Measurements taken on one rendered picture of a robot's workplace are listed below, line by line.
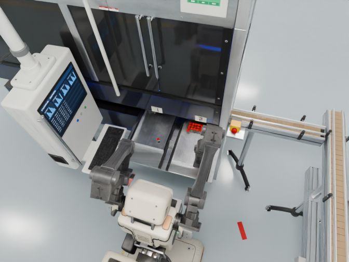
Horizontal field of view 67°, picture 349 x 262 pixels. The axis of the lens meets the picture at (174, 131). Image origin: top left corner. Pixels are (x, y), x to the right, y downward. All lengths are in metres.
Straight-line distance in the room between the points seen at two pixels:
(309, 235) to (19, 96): 2.08
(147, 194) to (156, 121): 0.92
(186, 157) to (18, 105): 1.10
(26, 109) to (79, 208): 1.56
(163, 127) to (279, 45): 2.64
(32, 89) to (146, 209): 0.88
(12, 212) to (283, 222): 2.67
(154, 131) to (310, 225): 1.35
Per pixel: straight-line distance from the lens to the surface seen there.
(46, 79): 1.67
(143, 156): 1.95
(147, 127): 2.08
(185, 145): 1.96
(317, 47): 4.40
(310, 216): 2.30
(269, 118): 2.12
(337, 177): 2.04
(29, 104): 1.59
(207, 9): 1.31
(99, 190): 1.15
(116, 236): 2.73
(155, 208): 1.29
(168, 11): 1.39
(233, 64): 1.49
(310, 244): 2.24
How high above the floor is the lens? 2.59
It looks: 57 degrees down
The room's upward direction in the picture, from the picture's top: 6 degrees counter-clockwise
